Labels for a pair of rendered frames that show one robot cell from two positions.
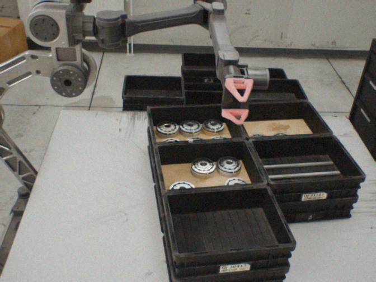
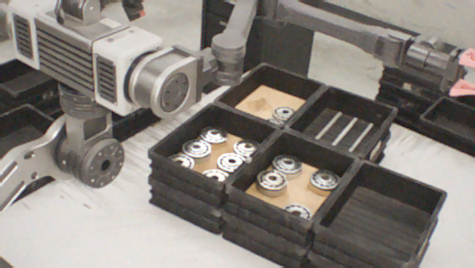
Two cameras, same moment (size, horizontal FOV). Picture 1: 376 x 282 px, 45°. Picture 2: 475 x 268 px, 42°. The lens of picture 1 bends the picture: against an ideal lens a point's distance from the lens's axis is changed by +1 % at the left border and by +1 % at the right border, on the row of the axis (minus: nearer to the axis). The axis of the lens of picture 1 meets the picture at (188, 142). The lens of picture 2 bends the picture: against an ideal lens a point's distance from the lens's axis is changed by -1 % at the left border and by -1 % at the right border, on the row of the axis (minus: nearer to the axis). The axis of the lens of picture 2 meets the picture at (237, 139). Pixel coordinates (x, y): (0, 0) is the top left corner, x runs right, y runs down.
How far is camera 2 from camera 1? 1.38 m
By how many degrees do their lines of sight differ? 41
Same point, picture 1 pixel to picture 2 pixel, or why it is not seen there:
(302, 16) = not seen: outside the picture
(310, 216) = not seen: hidden behind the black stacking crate
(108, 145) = (103, 231)
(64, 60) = (90, 135)
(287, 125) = (260, 97)
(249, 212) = (357, 196)
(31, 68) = (24, 175)
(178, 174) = not seen: hidden behind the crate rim
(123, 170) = (165, 245)
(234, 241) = (386, 228)
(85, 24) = (210, 65)
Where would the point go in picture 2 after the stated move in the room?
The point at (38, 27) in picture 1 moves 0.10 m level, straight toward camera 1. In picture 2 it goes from (170, 94) to (213, 107)
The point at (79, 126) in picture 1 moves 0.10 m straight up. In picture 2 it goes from (30, 233) to (25, 209)
